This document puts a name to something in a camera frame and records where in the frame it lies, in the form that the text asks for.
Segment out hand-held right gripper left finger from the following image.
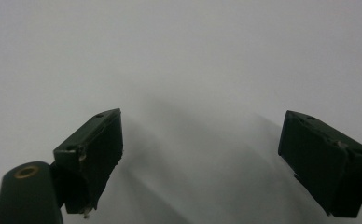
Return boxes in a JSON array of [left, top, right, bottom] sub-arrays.
[[52, 107, 124, 219]]

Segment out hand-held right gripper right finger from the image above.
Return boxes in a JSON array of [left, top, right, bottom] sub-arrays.
[[277, 109, 362, 218]]

